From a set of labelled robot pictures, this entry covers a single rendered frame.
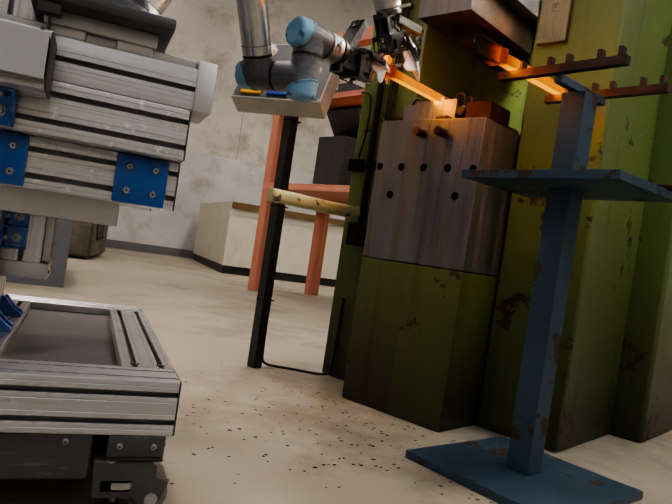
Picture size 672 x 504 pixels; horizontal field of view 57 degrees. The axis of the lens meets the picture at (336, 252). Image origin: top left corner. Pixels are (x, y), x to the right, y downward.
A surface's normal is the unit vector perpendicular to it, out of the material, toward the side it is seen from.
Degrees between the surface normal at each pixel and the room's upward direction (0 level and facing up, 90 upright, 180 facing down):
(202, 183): 90
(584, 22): 90
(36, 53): 90
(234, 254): 90
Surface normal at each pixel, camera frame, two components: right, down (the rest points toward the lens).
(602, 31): -0.67, -0.10
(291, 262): 0.37, 0.06
